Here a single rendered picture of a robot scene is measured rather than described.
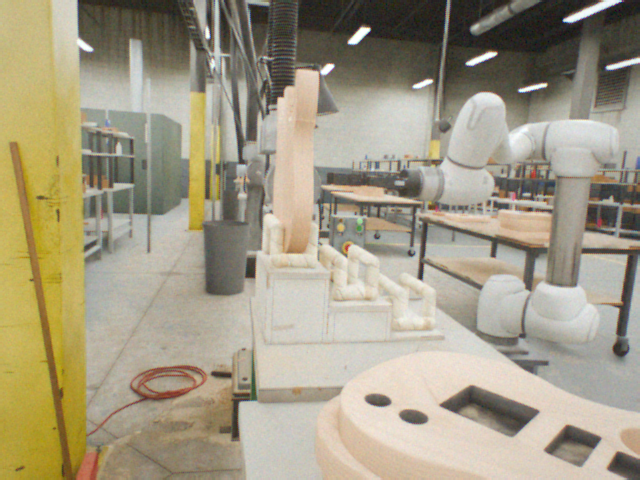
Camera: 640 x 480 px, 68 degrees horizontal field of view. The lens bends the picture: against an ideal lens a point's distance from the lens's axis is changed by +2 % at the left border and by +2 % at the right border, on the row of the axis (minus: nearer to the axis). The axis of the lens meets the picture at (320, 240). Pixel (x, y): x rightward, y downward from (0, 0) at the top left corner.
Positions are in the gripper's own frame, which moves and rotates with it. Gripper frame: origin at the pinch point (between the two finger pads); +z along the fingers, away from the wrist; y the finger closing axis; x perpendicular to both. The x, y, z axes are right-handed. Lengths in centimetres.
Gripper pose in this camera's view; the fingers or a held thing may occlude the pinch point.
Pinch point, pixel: (341, 179)
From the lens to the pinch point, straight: 120.0
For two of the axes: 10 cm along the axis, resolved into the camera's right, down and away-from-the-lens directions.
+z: -9.7, -0.3, -2.3
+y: -2.2, -1.6, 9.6
